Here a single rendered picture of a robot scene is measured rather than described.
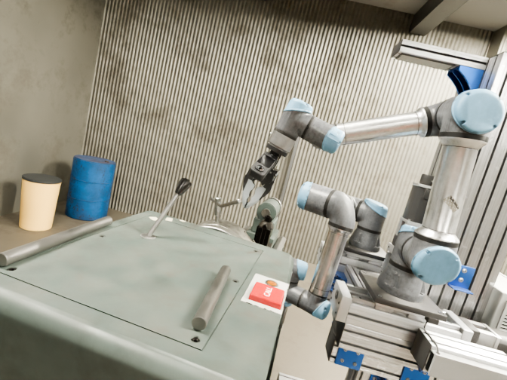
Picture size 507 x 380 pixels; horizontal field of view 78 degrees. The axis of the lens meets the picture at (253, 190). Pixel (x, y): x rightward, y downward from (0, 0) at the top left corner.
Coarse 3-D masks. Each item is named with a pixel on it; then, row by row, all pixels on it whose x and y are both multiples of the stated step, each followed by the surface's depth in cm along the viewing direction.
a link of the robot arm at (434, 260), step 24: (456, 96) 85; (480, 96) 79; (456, 120) 80; (480, 120) 78; (456, 144) 83; (480, 144) 81; (456, 168) 83; (432, 192) 88; (456, 192) 84; (432, 216) 87; (456, 216) 85; (432, 240) 85; (456, 240) 85; (408, 264) 93; (432, 264) 85; (456, 264) 83
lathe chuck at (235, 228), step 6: (204, 222) 108; (210, 222) 106; (216, 222) 107; (222, 222) 108; (228, 222) 109; (228, 228) 103; (234, 228) 106; (240, 228) 109; (240, 234) 104; (246, 234) 108
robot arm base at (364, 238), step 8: (360, 232) 151; (368, 232) 149; (376, 232) 149; (352, 240) 153; (360, 240) 151; (368, 240) 148; (376, 240) 149; (360, 248) 149; (368, 248) 148; (376, 248) 149
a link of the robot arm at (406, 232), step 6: (402, 228) 103; (408, 228) 101; (414, 228) 99; (402, 234) 103; (408, 234) 100; (396, 240) 106; (402, 240) 101; (408, 240) 97; (396, 246) 104; (402, 246) 99; (396, 252) 104; (390, 258) 107; (396, 258) 103; (402, 258) 99; (402, 264) 101
